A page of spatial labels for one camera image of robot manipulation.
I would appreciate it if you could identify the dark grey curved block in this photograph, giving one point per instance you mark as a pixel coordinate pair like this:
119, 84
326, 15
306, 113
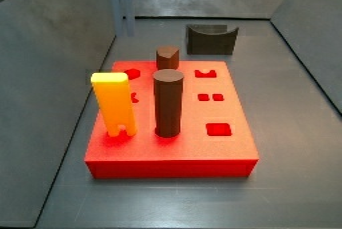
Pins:
210, 39

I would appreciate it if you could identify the red foam peg board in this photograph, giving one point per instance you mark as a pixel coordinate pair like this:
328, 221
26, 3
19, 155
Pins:
214, 146

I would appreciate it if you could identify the blue double-square peg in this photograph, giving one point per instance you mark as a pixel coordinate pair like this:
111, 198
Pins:
123, 17

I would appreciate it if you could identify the short dark brown peg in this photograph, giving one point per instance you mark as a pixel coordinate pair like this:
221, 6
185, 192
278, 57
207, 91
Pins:
167, 57

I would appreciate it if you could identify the tall dark brown cylinder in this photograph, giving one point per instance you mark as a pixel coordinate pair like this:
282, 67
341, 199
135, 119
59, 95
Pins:
167, 93

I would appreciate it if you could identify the yellow double-square peg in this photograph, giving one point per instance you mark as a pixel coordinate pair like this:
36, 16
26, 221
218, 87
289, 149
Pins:
113, 92

